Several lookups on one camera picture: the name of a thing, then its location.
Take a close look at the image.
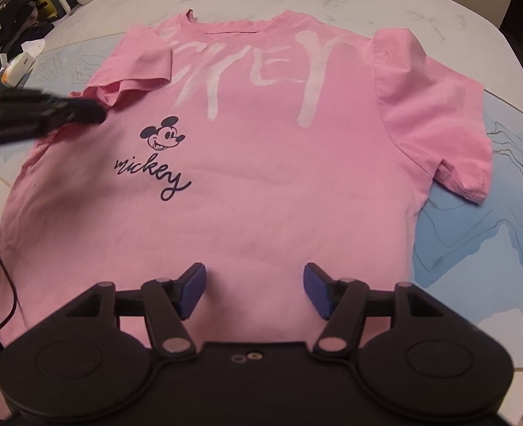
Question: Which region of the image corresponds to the pink Mickey t-shirt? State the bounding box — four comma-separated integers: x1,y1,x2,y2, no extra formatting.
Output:
0,12,492,344

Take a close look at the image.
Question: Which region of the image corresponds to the white tube bottle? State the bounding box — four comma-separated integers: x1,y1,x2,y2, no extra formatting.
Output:
0,51,36,88

